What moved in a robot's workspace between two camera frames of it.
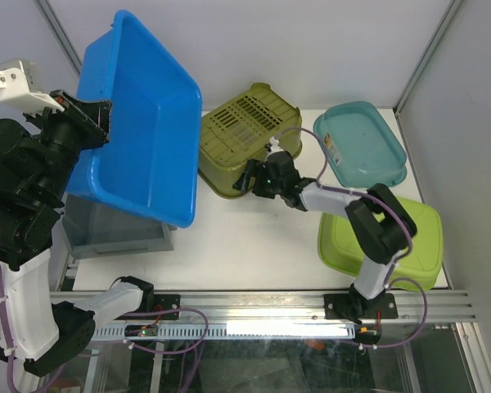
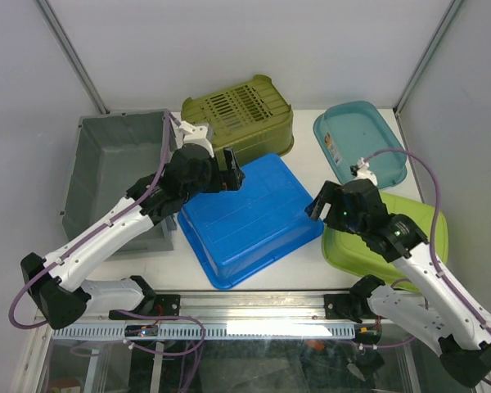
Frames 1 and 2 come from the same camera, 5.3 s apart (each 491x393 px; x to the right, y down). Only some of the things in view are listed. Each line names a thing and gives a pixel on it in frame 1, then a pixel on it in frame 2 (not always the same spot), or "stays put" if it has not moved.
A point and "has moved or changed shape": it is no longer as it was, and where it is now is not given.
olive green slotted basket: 236,129 has moved or changed shape
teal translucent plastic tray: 362,151 stays put
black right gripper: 242,182 to 329,193
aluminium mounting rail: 187,307 stays put
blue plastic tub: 150,160 to 237,232
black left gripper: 92,118 to 230,179
